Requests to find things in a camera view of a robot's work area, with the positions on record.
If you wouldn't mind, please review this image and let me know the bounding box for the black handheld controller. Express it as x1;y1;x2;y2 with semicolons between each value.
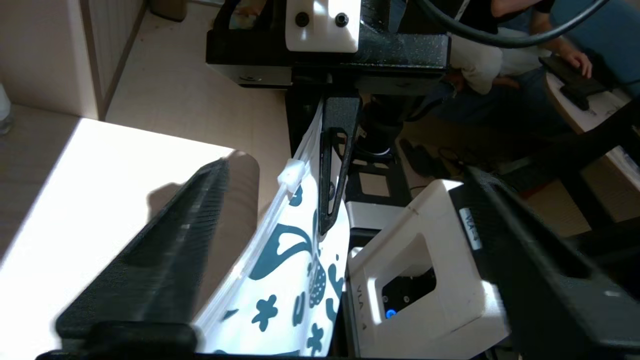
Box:
540;54;608;111

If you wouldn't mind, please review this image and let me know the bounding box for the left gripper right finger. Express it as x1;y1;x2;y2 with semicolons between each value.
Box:
462;165;640;360

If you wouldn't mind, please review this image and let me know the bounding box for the white blue horse pouch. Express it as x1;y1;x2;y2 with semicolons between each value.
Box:
192;97;353;358

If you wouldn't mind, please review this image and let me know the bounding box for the smooth black camera cable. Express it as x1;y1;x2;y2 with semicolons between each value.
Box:
415;0;611;49

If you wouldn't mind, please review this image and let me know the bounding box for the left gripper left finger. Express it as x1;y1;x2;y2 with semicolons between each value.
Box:
55;157;231;342

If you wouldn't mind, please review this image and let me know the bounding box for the small clear water bottle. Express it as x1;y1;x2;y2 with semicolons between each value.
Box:
0;82;13;136

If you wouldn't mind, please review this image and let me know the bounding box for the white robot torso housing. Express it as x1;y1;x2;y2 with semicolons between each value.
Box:
345;179;512;358

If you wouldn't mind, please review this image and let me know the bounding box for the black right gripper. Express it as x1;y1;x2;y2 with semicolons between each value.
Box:
205;0;451;237

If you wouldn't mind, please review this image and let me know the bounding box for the light wooden desk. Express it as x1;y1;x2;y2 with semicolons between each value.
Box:
545;70;640;191

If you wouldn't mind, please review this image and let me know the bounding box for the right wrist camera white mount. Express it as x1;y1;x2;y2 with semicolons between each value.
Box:
285;0;362;54

